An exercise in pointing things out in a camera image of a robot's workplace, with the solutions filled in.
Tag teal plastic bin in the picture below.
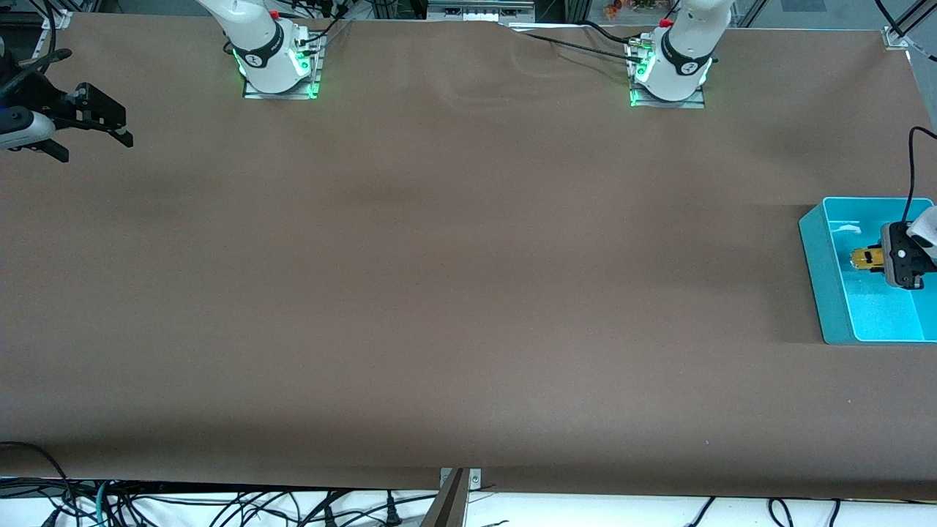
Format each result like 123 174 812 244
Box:
798 196 937 345

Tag grey power strip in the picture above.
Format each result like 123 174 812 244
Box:
427 0 536 23

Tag brown table cover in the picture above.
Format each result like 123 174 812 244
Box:
0 13 937 503

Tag dark table support beam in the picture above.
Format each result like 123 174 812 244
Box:
419 468 469 527

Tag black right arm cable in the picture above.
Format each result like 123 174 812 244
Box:
0 0 74 94

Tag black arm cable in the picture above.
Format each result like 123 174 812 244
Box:
0 0 74 94
905 126 937 224

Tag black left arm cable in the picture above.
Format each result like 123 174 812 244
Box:
905 126 937 224

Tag black base cable bundle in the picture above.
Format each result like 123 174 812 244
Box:
293 0 354 52

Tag short black table cable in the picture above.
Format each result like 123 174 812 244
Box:
582 20 649 48

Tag black looped floor cable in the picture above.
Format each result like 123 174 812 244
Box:
0 441 78 527

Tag long black table cable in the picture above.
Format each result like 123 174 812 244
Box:
505 24 645 65

